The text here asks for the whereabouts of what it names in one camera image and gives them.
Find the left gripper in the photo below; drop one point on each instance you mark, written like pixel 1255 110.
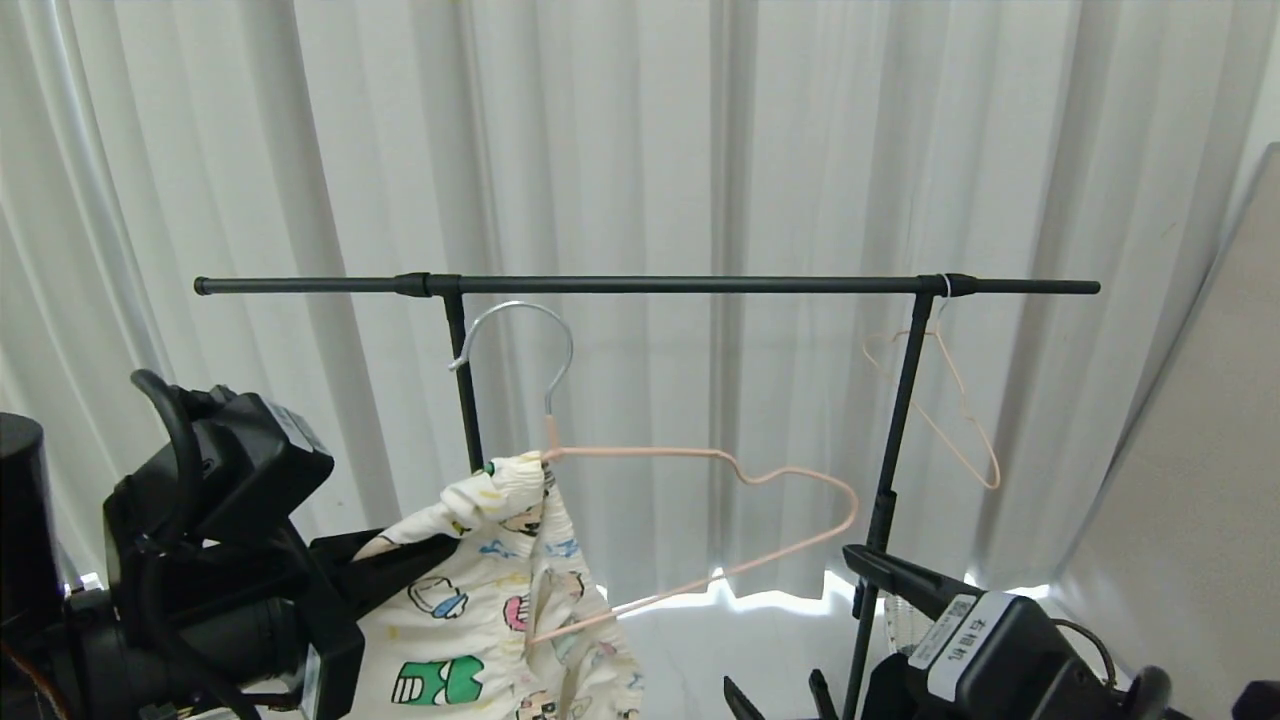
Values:
pixel 240 645

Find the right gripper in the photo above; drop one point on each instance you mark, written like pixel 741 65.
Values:
pixel 1000 670

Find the cream printed garment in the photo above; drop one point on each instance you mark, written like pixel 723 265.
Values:
pixel 470 620

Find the pink clothes hanger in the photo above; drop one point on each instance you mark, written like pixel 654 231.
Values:
pixel 640 452
pixel 997 470

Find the white laundry basket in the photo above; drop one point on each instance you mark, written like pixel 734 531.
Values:
pixel 905 625

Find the black clothes rack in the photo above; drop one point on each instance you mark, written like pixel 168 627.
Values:
pixel 700 285

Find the white curtain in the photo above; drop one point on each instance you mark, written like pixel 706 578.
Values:
pixel 700 150

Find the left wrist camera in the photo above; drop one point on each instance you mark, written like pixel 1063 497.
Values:
pixel 260 460

